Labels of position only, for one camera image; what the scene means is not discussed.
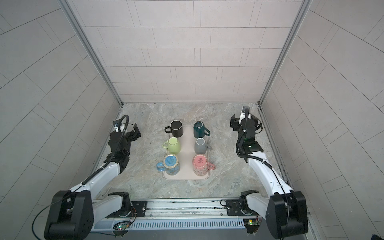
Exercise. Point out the light green mug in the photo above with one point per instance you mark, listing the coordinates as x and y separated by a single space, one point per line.
173 145

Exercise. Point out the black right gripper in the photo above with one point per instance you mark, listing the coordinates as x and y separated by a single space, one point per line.
236 121

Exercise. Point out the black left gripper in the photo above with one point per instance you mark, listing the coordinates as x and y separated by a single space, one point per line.
134 137

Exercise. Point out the black mug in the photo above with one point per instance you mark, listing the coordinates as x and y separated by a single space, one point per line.
175 128

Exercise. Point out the dark green mug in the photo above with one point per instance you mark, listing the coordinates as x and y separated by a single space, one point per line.
200 131

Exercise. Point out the left green circuit board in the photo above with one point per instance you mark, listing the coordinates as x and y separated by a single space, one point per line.
121 228

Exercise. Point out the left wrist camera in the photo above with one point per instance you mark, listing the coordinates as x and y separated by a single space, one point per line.
117 125

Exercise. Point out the pink ghost mug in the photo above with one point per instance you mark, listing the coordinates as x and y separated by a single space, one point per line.
201 165

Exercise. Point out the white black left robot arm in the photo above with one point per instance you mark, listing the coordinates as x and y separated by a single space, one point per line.
73 213

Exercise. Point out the grey mug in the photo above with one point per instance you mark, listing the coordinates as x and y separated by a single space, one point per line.
201 146

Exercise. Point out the right circuit board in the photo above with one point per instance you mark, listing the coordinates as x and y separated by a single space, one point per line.
251 225

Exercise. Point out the blue butterfly mug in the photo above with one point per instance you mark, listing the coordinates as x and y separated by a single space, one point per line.
169 165

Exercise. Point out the beige drying mat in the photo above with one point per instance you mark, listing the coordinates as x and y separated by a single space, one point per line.
185 157

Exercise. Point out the aluminium mounting rail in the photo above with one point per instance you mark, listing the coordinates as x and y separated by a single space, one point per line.
186 205

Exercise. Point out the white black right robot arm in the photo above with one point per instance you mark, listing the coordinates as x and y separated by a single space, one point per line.
270 186

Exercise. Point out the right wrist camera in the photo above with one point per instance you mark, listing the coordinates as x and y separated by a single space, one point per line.
245 112

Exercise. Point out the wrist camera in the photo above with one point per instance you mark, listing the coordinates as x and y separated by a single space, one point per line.
117 125
245 112

